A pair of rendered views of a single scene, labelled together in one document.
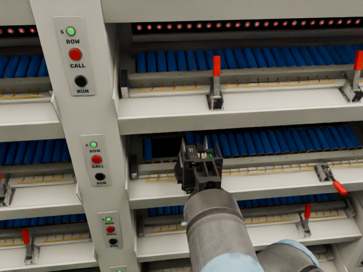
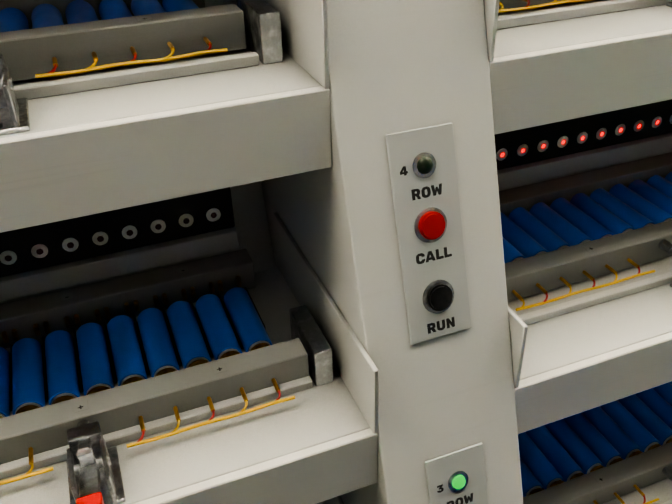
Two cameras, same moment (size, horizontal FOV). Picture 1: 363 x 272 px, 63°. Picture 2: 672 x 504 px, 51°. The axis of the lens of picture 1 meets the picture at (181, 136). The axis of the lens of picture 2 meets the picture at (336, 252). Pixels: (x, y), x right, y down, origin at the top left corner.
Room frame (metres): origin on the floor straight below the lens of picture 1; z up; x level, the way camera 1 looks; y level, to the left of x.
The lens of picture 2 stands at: (0.15, -0.41, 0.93)
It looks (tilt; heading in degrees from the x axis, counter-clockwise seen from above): 16 degrees down; 349
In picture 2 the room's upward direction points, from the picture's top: 8 degrees counter-clockwise
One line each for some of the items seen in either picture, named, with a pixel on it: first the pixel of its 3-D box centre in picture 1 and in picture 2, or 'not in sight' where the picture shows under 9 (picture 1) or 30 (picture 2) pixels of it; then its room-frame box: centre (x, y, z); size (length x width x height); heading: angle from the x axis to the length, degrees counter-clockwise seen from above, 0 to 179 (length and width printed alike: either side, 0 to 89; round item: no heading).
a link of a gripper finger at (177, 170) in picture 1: (186, 170); not in sight; (0.46, -0.01, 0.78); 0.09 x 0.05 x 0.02; 11
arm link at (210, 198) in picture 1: (210, 216); not in sight; (0.32, -0.05, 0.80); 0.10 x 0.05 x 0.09; 97
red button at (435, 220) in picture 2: not in sight; (429, 224); (0.52, -0.54, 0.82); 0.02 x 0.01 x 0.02; 96
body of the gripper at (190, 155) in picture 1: (202, 179); not in sight; (0.41, -0.04, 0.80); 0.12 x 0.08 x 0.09; 7
